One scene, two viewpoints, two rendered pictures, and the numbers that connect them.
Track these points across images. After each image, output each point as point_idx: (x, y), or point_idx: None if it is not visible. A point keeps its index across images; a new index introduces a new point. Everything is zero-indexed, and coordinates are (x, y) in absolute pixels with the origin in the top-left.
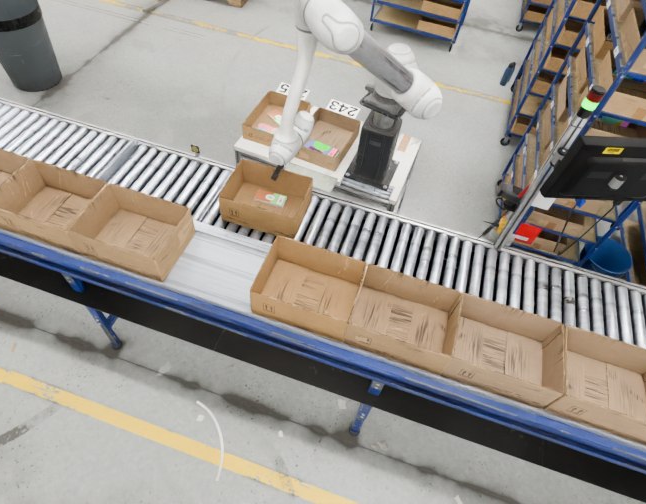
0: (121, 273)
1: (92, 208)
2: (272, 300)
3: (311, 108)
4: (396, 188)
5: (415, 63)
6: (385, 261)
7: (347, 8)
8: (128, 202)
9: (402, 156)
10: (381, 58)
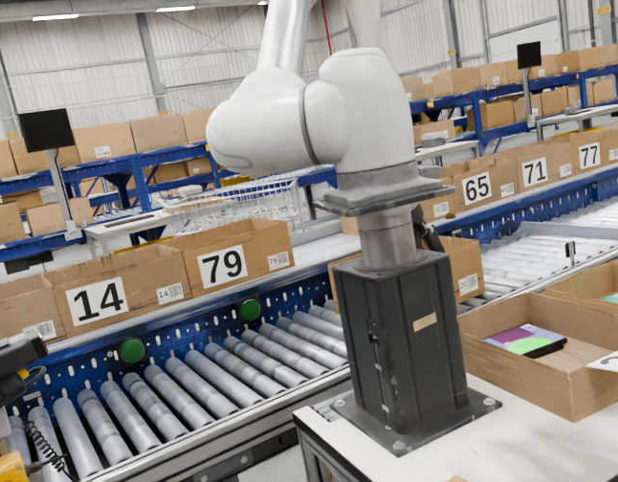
0: None
1: None
2: (231, 227)
3: None
4: (322, 424)
5: (318, 84)
6: (210, 368)
7: None
8: (442, 202)
9: (419, 474)
10: (265, 23)
